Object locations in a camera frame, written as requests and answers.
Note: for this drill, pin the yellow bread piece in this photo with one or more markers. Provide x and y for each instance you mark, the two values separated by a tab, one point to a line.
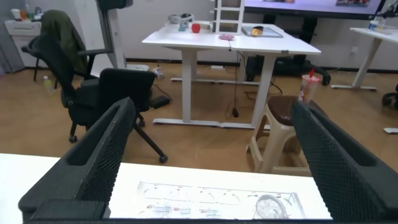
257	31

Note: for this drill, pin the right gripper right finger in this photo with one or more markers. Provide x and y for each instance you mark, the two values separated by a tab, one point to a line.
345	174

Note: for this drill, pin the brown top plastic stool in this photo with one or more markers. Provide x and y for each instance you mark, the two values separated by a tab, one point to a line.
280	112

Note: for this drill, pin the white desktop drawer organizer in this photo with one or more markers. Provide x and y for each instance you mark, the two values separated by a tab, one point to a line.
229	18

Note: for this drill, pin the white power strip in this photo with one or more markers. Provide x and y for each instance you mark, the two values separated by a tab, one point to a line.
158	72

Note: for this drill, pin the green plastic bottle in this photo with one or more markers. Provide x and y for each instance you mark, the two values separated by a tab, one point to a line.
48	84

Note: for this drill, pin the drink cup with red straw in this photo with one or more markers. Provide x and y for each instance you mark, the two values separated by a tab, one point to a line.
308	88

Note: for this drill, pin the black office chair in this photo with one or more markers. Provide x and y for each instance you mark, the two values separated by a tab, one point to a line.
93	90

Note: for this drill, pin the white and black headset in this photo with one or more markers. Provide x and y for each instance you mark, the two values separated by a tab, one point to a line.
178	18

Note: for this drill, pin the grey tray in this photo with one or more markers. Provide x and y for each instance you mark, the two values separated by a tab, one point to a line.
270	32

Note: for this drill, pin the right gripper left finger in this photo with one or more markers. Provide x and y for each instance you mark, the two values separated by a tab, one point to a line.
93	168

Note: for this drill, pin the white mug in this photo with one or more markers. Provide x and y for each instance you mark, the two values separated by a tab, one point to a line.
15	13

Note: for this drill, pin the black metal chair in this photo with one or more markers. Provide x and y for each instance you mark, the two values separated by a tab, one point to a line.
31	51

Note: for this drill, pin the dark green jacket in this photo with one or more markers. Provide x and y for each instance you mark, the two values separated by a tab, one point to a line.
65	34

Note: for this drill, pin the small blue label bottle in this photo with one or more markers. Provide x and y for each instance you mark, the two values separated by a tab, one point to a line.
372	24

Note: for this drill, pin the clear plastic test tube rack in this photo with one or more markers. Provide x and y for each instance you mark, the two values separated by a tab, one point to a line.
202	202

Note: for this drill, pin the red apple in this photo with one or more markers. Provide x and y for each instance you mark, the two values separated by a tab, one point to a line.
196	28

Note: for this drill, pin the white standing desk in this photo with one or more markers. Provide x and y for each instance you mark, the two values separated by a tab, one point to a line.
273	46
186	42
373	35

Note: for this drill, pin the white drawer cabinet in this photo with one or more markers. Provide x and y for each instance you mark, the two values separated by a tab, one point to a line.
21	37

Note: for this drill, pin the small pink object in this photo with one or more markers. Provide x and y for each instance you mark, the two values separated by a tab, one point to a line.
226	37

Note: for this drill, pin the small teal cup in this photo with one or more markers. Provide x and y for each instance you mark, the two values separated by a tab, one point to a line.
183	26

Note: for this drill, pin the black display stand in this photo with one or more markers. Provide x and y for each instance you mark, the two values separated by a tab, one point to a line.
295	65

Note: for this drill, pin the large display screen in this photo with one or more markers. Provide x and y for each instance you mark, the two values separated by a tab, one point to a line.
311	6

